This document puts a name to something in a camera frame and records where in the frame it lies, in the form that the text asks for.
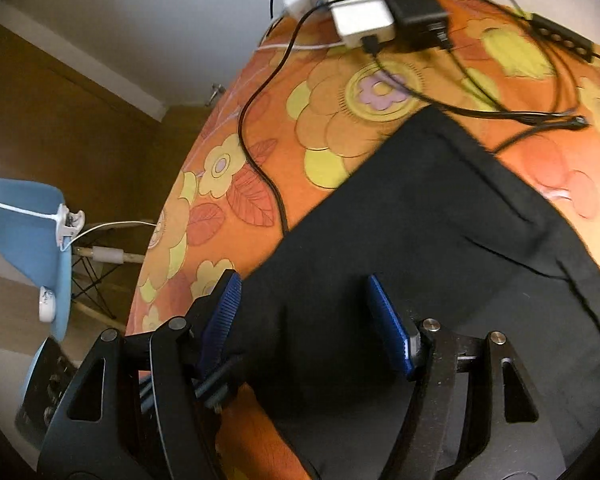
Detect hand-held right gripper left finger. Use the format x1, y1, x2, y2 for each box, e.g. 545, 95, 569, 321
36, 269, 246, 480

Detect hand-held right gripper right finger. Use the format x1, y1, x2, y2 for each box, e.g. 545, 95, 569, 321
366, 274, 568, 480

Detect black pants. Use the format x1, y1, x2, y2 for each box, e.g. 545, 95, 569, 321
220, 105, 600, 480

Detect small round white clip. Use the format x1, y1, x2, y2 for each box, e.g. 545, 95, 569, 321
38, 286, 57, 323

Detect orange floral bed sheet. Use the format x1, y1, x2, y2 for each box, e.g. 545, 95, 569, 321
125, 0, 600, 480

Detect blue chair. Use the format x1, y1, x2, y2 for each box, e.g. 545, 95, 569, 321
0, 177, 146, 341

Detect white power adapter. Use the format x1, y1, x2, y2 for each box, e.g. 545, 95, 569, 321
328, 0, 398, 48

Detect black power adapter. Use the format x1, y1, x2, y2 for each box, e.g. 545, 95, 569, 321
377, 0, 451, 51

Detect white charging cable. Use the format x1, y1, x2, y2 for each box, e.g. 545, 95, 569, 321
0, 197, 156, 253

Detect black ring light cable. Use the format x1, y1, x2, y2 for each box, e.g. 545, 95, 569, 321
362, 0, 600, 153

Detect black inline cable controller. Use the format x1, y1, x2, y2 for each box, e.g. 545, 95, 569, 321
530, 12, 596, 63

